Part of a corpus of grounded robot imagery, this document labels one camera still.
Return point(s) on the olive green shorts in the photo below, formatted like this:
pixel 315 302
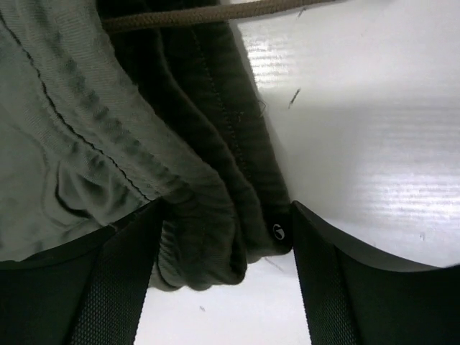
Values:
pixel 95 125

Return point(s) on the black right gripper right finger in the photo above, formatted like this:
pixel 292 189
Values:
pixel 354 293

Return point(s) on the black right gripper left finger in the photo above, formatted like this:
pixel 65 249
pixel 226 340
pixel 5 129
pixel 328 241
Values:
pixel 88 291

